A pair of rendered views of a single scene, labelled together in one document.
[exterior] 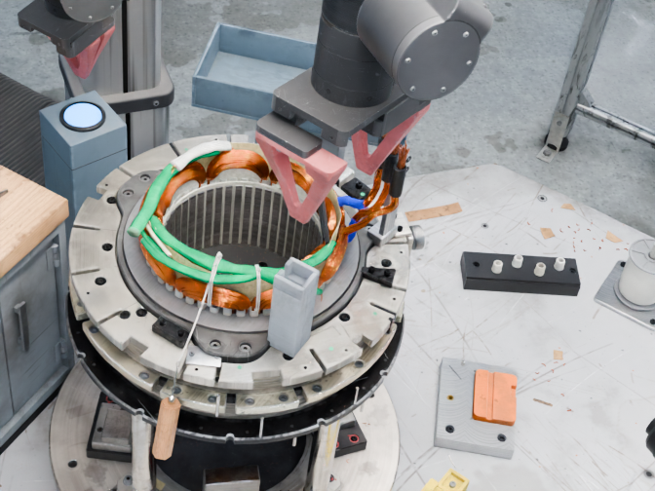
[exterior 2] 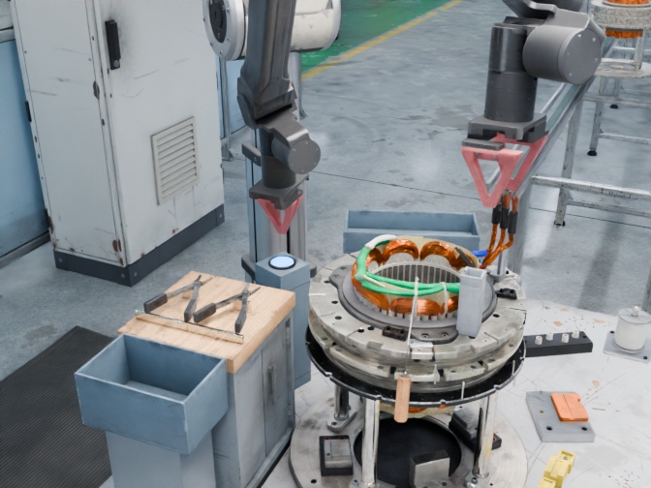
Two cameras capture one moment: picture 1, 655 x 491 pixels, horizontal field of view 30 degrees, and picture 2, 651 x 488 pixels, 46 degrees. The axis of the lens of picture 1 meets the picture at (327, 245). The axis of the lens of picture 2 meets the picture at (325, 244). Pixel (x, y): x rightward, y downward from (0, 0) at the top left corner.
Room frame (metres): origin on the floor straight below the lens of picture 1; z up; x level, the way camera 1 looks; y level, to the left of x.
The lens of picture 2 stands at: (-0.20, 0.23, 1.66)
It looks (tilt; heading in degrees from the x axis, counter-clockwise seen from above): 26 degrees down; 359
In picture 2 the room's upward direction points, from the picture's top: straight up
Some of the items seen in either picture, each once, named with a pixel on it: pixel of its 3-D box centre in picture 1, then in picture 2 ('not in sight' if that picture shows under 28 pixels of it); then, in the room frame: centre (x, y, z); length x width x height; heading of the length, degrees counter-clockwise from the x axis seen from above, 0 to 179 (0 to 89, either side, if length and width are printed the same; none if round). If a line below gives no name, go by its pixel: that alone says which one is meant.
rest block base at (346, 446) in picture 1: (332, 423); (475, 433); (0.81, -0.04, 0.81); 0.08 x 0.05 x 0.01; 28
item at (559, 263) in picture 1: (528, 265); (557, 337); (1.11, -0.26, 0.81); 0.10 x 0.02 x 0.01; 97
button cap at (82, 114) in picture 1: (83, 116); (282, 262); (1.01, 0.29, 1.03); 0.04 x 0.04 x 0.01
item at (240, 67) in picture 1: (298, 162); (407, 289); (1.11, 0.05, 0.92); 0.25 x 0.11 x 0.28; 85
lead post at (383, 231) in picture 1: (389, 193); (501, 244); (0.83, -0.05, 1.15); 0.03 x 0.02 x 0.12; 146
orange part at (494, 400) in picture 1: (494, 396); (570, 407); (0.89, -0.22, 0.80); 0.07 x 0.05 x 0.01; 179
